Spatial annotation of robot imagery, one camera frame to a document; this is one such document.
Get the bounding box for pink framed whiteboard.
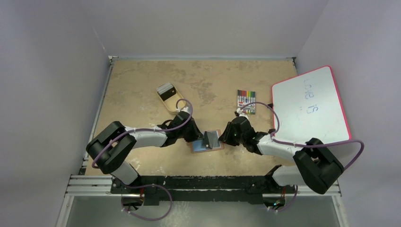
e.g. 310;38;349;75
271;65;352;144

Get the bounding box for aluminium frame rail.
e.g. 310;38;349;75
66;175;342;196

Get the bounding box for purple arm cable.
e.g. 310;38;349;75
91;98;193;170
236;102;365;171

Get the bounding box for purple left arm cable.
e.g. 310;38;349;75
91;98;193;170

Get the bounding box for pack of coloured markers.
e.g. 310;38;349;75
237;90;256;115

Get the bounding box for beige oval plastic tray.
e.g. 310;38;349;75
159;87;186;115

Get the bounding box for pink leather card holder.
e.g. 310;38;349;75
191;130;224;153

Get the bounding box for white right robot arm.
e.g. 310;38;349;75
218;116;345;194

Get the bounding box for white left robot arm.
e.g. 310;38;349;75
86;111;203;193

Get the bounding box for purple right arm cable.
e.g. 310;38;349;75
236;102;365;171

